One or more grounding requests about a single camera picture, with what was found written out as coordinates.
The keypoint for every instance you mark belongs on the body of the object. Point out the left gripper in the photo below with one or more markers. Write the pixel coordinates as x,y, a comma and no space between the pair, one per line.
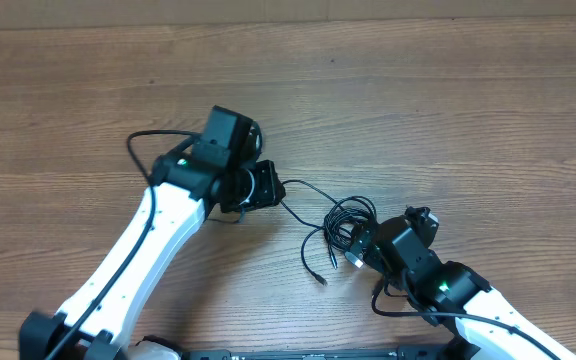
268,193

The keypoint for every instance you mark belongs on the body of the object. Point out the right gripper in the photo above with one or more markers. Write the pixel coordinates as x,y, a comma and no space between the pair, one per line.
364,242

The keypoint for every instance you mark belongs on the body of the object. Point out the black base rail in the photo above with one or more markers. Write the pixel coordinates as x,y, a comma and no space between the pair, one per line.
403,352

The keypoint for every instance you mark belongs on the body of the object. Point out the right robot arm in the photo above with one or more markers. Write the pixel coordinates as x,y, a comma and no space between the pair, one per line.
416,283

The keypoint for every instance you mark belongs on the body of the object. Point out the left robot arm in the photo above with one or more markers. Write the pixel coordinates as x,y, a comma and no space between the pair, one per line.
218,167

